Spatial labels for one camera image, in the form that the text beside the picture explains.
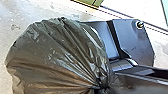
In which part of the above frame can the black white ball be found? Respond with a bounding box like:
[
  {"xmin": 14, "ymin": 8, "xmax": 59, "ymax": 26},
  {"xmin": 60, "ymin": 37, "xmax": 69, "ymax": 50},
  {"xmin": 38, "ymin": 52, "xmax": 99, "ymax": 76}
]
[{"xmin": 4, "ymin": 17, "xmax": 116, "ymax": 94}]

